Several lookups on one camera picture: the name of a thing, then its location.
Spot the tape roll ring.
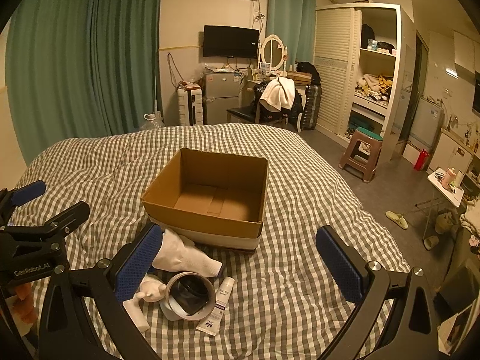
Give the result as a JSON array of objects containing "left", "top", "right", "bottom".
[{"left": 159, "top": 271, "right": 218, "bottom": 323}]

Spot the white tissue pack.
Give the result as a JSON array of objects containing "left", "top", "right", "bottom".
[{"left": 152, "top": 228, "right": 223, "bottom": 278}]

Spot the white cream tube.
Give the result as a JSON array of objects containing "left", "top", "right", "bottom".
[{"left": 196, "top": 277, "right": 235, "bottom": 336}]

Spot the white bear figurine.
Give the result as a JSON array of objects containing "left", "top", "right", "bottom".
[{"left": 135, "top": 275, "right": 167, "bottom": 303}]

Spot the black glass jar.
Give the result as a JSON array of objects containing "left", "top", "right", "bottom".
[{"left": 171, "top": 275, "right": 209, "bottom": 315}]

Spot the green slipper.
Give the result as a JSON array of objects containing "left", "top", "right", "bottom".
[{"left": 385, "top": 211, "right": 408, "bottom": 230}]

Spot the grey checkered bed quilt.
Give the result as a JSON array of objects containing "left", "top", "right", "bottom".
[{"left": 10, "top": 124, "right": 409, "bottom": 359}]

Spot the white folding side table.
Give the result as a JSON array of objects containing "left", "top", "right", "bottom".
[{"left": 414, "top": 167, "right": 466, "bottom": 241}]

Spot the clear water jug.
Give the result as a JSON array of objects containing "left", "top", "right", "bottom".
[{"left": 141, "top": 112, "right": 164, "bottom": 130}]

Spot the green curtain left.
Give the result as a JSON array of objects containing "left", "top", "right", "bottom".
[{"left": 6, "top": 0, "right": 161, "bottom": 162}]

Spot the pink cup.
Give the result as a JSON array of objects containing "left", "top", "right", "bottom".
[{"left": 441, "top": 168, "right": 456, "bottom": 189}]

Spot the red fire extinguisher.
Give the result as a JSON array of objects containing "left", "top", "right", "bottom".
[{"left": 414, "top": 149, "right": 430, "bottom": 171}]

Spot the open cardboard box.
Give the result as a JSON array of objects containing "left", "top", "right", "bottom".
[{"left": 142, "top": 148, "right": 269, "bottom": 251}]

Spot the white suitcase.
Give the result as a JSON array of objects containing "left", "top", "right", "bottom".
[{"left": 176, "top": 85, "right": 203, "bottom": 126}]

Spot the white washing machine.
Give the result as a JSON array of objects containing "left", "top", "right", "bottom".
[{"left": 408, "top": 99, "right": 444, "bottom": 153}]

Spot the grey mini fridge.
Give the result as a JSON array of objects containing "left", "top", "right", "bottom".
[{"left": 203, "top": 72, "right": 241, "bottom": 125}]

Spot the black chair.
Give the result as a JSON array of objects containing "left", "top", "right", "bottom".
[{"left": 226, "top": 100, "right": 288, "bottom": 128}]

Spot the pile of clothes on shelf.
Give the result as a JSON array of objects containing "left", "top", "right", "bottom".
[{"left": 355, "top": 74, "right": 393, "bottom": 102}]

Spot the dark suitcase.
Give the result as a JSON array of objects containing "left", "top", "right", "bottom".
[{"left": 301, "top": 84, "right": 322, "bottom": 130}]

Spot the white garment on chair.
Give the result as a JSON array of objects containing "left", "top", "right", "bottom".
[{"left": 259, "top": 76, "right": 295, "bottom": 112}]

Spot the white wardrobe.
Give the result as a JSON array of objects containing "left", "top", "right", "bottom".
[{"left": 313, "top": 2, "right": 404, "bottom": 164}]

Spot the black bag on desk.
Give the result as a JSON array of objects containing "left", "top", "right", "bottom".
[{"left": 296, "top": 61, "right": 321, "bottom": 86}]

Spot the oval vanity mirror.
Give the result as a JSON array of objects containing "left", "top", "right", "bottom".
[{"left": 259, "top": 34, "right": 287, "bottom": 72}]

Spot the teal curtain right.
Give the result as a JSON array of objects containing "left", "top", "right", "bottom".
[{"left": 266, "top": 0, "right": 317, "bottom": 68}]

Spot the black wall television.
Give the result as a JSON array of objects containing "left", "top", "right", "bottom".
[{"left": 202, "top": 25, "right": 260, "bottom": 59}]

